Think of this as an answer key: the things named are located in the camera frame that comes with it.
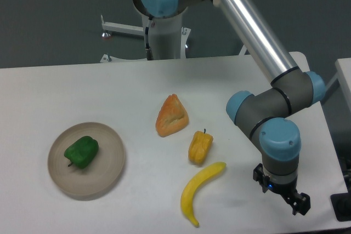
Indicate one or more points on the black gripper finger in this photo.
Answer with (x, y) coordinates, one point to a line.
(291, 201)
(300, 203)

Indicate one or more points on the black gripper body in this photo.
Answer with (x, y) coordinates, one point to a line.
(283, 185)

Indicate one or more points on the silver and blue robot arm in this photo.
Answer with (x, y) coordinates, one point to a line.
(262, 118)

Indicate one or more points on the yellow bell pepper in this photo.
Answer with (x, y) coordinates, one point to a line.
(199, 147)

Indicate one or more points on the beige round plate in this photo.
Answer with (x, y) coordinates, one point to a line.
(100, 175)

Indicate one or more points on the green bell pepper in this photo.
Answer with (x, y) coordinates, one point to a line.
(82, 152)

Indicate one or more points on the black device at right edge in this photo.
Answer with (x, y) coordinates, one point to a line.
(341, 201)

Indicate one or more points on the yellow banana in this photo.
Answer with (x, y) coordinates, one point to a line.
(204, 176)

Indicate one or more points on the white table at right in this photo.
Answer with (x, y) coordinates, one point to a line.
(340, 79)

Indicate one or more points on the orange bread wedge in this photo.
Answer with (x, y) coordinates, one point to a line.
(172, 117)

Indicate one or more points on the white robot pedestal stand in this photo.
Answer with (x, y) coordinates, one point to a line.
(164, 37)

